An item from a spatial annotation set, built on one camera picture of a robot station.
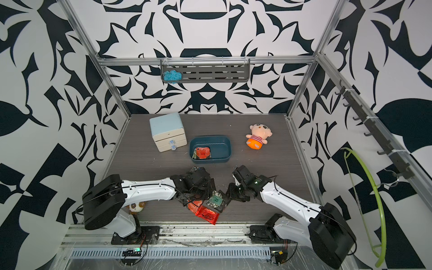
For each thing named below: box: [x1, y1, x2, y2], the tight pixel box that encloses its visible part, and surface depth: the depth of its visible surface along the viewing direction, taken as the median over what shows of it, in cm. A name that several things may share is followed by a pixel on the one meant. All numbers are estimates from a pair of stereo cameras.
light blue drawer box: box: [149, 112, 188, 153], surface depth 98 cm
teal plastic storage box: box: [189, 135, 232, 164], surface depth 102 cm
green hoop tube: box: [340, 147, 387, 268], surface depth 54 cm
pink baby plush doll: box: [245, 123, 273, 151], surface depth 104 cm
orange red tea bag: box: [187, 200, 203, 215], surface depth 83 cm
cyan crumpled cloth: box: [163, 69, 183, 85], surface depth 93 cm
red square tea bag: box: [195, 146, 211, 160], surface depth 101 cm
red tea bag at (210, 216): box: [195, 205, 220, 225], surface depth 81 cm
